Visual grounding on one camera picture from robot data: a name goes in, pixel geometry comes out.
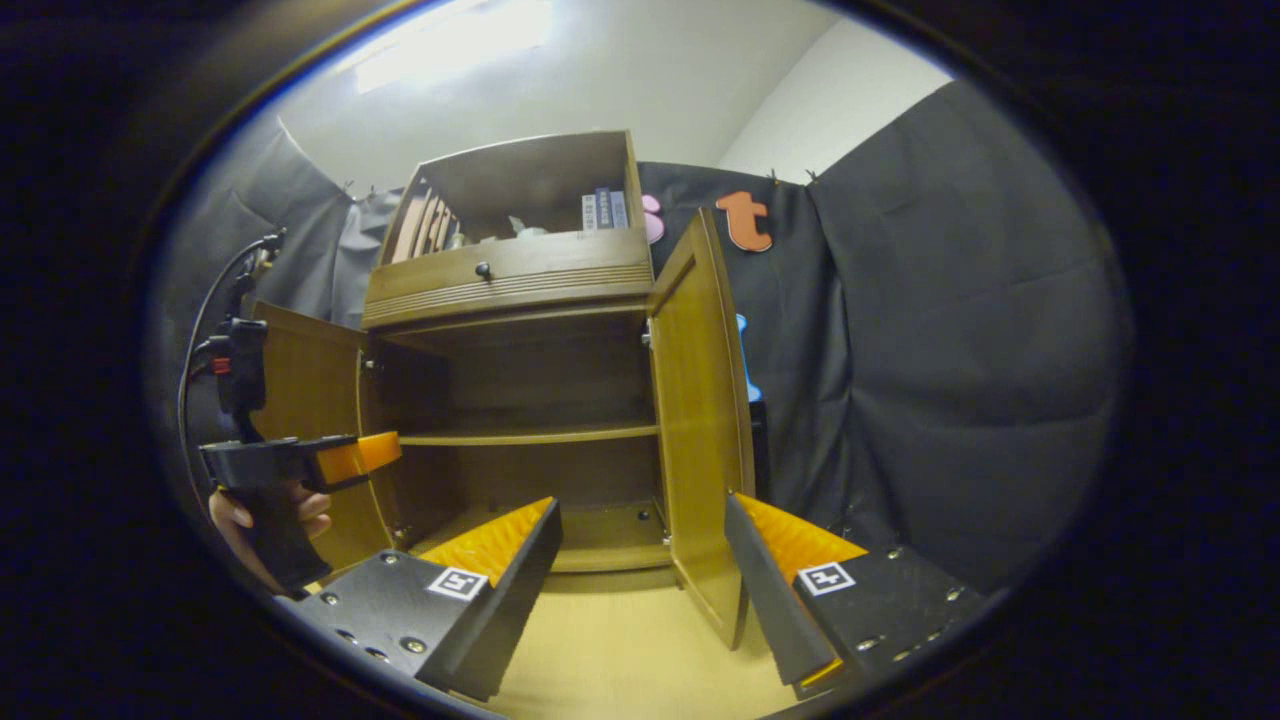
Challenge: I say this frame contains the black cable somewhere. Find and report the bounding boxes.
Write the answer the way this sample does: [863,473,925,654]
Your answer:
[178,230,286,471]

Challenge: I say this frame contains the wooden cabinet door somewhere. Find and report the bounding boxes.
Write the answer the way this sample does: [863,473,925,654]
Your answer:
[645,207,756,651]
[250,302,396,573]

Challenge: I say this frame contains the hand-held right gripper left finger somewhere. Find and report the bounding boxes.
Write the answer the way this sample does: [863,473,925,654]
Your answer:
[272,497,563,703]

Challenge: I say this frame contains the wooden shoe cabinet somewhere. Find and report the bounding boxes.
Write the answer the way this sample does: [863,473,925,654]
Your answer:
[360,130,671,591]

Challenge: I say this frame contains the pinkish leaning books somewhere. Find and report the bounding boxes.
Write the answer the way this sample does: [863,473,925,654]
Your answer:
[390,185,459,264]

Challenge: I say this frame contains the black backdrop cloth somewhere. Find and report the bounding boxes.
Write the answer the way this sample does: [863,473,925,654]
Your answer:
[150,80,1136,596]

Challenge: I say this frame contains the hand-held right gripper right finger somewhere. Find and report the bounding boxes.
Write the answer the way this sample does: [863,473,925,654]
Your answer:
[724,492,1011,701]

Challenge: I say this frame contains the wooden drawer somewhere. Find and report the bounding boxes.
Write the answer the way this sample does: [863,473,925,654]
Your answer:
[362,227,655,329]

